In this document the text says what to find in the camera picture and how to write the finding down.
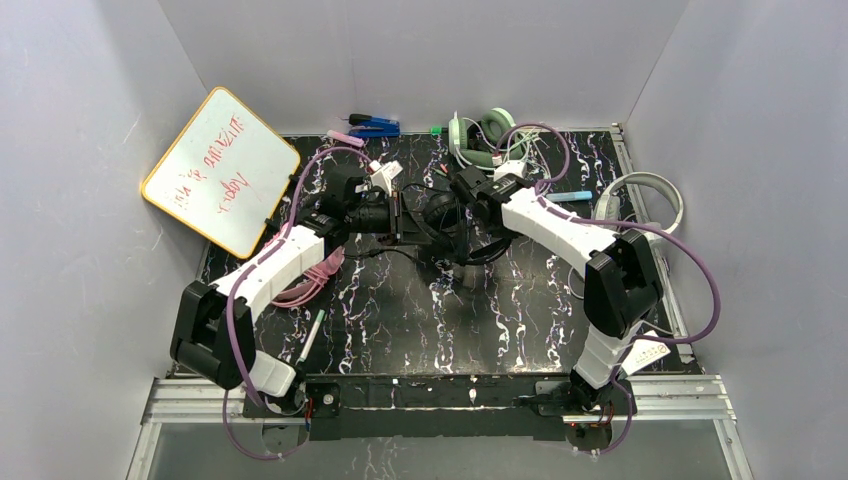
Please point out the yellow framed whiteboard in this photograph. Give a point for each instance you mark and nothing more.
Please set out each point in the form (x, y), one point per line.
(224, 174)

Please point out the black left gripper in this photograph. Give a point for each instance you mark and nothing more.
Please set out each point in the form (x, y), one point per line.
(398, 219)

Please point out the black blue headphones with cable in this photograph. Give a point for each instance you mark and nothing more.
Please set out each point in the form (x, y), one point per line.
(444, 227)

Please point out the pink headphones with cable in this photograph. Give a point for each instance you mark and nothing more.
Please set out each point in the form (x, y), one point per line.
(315, 279)

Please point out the white green marker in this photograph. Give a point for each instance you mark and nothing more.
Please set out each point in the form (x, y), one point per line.
(311, 337)

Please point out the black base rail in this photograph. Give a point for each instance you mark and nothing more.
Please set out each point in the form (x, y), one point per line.
(521, 405)

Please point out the light blue marker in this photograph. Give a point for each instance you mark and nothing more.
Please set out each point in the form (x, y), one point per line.
(565, 197)

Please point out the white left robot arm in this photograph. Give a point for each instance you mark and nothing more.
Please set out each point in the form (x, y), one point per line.
(214, 330)

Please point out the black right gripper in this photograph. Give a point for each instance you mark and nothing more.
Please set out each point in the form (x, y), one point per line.
(460, 206)

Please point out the white headphones with cable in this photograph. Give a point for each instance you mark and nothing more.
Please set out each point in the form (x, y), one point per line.
(641, 197)

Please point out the blue black marker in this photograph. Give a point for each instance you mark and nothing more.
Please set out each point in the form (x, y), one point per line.
(368, 126)

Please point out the green headphones with cable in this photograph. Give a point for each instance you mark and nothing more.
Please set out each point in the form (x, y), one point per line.
(479, 143)

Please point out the pink marker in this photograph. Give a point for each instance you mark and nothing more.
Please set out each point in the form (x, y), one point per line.
(346, 139)

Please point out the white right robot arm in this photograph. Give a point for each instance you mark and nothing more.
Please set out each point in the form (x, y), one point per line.
(621, 282)

